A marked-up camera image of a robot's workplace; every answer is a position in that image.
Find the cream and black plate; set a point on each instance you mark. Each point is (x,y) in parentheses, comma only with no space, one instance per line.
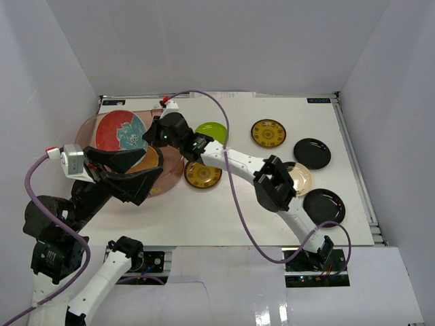
(301,177)

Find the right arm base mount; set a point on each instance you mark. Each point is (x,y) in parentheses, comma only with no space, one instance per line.
(300,273)

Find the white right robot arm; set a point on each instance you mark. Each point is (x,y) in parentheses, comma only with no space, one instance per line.
(274,188)

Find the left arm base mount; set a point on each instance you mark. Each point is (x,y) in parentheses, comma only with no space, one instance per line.
(151,267)

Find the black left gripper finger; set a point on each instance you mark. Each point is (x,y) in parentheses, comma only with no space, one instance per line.
(117,161)
(134,187)

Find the lime green plate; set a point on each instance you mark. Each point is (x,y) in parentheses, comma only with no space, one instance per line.
(213,129)

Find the red plate with teal flower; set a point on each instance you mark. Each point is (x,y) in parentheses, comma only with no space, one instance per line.
(120,130)

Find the yellow patterned plate near bin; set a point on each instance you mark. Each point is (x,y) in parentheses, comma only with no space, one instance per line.
(201,176)

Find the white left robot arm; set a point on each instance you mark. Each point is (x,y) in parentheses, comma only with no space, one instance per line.
(61,254)

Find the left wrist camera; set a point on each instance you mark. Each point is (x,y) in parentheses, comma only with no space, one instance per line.
(72,160)

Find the black plate near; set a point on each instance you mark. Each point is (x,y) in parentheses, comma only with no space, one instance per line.
(323,205)

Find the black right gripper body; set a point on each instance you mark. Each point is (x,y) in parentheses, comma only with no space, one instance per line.
(165,139)

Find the yellow patterned plate far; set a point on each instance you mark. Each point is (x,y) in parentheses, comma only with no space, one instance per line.
(268,133)

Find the blue-green glazed plate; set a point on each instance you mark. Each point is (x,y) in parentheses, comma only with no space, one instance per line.
(162,163)

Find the pink translucent plastic bin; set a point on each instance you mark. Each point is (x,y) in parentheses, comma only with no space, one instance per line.
(173,160)

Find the black plate far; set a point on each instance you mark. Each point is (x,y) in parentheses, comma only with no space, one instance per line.
(312,153)

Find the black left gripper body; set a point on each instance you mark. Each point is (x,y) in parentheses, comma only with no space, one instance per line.
(98,170)

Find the orange woven bamboo plate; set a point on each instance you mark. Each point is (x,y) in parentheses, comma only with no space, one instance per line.
(150,160)

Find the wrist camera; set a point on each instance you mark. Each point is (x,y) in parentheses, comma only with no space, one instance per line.
(168,106)
(72,160)

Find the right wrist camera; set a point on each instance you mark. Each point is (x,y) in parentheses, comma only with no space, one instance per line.
(168,106)

